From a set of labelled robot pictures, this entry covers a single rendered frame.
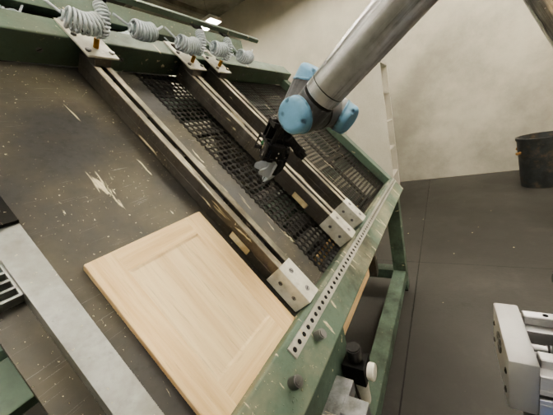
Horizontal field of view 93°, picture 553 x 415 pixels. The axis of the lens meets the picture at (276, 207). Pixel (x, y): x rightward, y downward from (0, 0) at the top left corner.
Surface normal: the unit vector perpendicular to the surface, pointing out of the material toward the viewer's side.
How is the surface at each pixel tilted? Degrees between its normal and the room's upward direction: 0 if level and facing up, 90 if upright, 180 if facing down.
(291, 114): 90
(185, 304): 53
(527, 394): 90
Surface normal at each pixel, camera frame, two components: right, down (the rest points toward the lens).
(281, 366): 0.52, -0.62
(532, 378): -0.51, 0.33
